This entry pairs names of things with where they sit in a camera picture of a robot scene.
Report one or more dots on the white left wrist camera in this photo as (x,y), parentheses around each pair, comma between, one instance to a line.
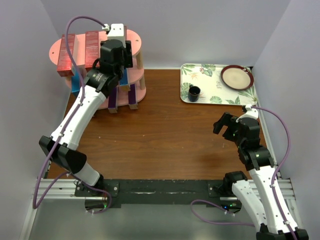
(117,31)

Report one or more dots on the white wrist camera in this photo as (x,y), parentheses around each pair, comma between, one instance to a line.
(117,31)
(248,112)

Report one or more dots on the red rimmed beige plate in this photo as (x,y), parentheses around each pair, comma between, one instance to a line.
(237,77)

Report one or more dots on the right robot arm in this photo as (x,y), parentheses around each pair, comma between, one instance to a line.
(267,209)

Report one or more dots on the pink three-tier shelf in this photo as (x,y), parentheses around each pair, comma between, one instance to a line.
(135,74)

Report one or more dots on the blue toothpaste box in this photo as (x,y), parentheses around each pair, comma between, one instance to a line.
(124,84)
(75,85)

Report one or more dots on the silver purple toothpaste box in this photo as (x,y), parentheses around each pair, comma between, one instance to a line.
(113,101)

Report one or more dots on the dark blue mug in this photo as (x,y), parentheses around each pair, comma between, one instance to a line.
(193,93)

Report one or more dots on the black base mat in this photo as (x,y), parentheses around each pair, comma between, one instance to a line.
(168,192)

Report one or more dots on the blue toothpaste box front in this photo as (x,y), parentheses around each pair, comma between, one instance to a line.
(75,85)

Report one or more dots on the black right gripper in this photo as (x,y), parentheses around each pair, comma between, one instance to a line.
(218,125)

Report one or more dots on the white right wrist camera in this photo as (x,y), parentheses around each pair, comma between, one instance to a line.
(248,112)

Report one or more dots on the floral serving tray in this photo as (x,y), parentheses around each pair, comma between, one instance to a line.
(212,89)

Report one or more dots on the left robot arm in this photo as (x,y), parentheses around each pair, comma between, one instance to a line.
(99,83)

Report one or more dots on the red toothpaste box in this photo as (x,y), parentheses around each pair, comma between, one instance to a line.
(65,66)
(92,51)

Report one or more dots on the aluminium frame rail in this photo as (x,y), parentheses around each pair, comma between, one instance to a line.
(62,189)

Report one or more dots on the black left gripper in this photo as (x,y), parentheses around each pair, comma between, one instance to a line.
(127,54)

